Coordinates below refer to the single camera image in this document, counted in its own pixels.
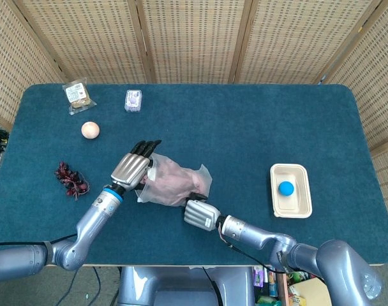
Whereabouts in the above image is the transparent plastic zip bag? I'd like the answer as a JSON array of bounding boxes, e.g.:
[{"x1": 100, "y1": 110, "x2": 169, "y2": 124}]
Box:
[{"x1": 135, "y1": 152, "x2": 213, "y2": 208}]

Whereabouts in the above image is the beige rectangular food container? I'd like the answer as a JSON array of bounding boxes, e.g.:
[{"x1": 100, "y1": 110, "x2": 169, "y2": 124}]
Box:
[{"x1": 269, "y1": 163, "x2": 313, "y2": 219}]

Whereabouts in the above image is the peach coloured round fruit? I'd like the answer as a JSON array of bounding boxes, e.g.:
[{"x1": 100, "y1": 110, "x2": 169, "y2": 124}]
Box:
[{"x1": 81, "y1": 120, "x2": 100, "y2": 140}]

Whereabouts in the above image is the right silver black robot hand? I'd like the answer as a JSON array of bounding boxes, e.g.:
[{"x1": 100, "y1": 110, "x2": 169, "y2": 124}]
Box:
[{"x1": 183, "y1": 193, "x2": 222, "y2": 232}]

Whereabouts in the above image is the blue ball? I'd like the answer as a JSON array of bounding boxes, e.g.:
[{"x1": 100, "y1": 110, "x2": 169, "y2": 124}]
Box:
[{"x1": 278, "y1": 180, "x2": 295, "y2": 196}]

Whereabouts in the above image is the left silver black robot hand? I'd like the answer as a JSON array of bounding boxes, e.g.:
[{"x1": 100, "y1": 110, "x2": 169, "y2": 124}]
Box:
[{"x1": 110, "y1": 139, "x2": 163, "y2": 192}]

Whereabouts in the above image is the small purple tissue packet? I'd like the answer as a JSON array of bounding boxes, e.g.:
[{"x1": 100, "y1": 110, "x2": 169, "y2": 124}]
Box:
[{"x1": 124, "y1": 89, "x2": 143, "y2": 113}]

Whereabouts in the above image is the blue felt table mat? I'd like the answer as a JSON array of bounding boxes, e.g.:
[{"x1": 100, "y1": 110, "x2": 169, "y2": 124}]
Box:
[{"x1": 0, "y1": 83, "x2": 388, "y2": 267}]

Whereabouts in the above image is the dark red grape bunch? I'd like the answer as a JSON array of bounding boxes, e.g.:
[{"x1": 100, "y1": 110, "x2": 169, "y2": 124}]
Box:
[{"x1": 54, "y1": 161, "x2": 91, "y2": 201}]

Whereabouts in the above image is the black torso cable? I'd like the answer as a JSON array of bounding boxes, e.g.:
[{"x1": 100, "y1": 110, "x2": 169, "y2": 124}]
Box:
[{"x1": 202, "y1": 266, "x2": 224, "y2": 306}]

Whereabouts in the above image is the purple printed package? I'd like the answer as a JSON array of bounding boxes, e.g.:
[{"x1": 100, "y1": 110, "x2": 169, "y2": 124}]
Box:
[{"x1": 253, "y1": 266, "x2": 265, "y2": 288}]

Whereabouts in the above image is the woven bamboo screen panel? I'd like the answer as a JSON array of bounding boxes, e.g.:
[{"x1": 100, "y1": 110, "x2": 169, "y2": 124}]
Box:
[
  {"x1": 0, "y1": 0, "x2": 68, "y2": 130},
  {"x1": 13, "y1": 0, "x2": 156, "y2": 85},
  {"x1": 135, "y1": 0, "x2": 254, "y2": 85},
  {"x1": 321, "y1": 0, "x2": 388, "y2": 224},
  {"x1": 228, "y1": 0, "x2": 384, "y2": 85}
]

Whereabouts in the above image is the snack in clear wrapper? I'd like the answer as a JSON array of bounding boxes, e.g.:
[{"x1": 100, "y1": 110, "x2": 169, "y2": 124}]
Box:
[{"x1": 61, "y1": 81, "x2": 97, "y2": 116}]

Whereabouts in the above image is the grey robot torso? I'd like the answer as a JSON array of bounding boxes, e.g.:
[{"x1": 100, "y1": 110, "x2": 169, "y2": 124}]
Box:
[{"x1": 117, "y1": 266, "x2": 255, "y2": 306}]

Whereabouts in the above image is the yellow paper envelope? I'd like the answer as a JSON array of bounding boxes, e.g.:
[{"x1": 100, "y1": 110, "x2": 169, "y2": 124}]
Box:
[{"x1": 289, "y1": 277, "x2": 332, "y2": 306}]

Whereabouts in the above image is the brown wooden shelf post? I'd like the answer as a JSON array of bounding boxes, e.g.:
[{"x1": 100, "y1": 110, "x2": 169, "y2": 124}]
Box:
[{"x1": 276, "y1": 272, "x2": 289, "y2": 306}]

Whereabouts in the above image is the colourful printed bottle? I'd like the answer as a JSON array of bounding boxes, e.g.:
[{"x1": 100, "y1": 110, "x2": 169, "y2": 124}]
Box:
[{"x1": 266, "y1": 269, "x2": 278, "y2": 298}]

